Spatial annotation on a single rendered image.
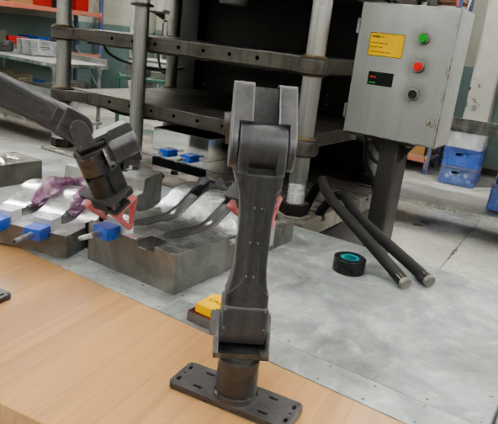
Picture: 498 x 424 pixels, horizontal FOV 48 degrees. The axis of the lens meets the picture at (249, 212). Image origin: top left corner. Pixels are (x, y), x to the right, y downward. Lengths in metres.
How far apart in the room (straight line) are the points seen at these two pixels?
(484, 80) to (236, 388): 6.73
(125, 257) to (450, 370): 0.69
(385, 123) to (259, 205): 1.08
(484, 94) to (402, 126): 5.62
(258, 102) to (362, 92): 1.03
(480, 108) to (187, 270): 6.42
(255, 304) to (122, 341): 0.30
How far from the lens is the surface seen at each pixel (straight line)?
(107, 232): 1.23
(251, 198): 0.77
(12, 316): 1.12
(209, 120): 2.07
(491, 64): 7.38
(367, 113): 1.83
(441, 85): 1.76
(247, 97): 0.79
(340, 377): 0.99
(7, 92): 1.11
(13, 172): 1.92
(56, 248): 1.36
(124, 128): 1.16
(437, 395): 1.02
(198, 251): 1.21
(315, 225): 1.88
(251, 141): 0.76
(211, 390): 0.90
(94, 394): 0.90
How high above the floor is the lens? 1.32
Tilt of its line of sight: 17 degrees down
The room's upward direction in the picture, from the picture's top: 7 degrees clockwise
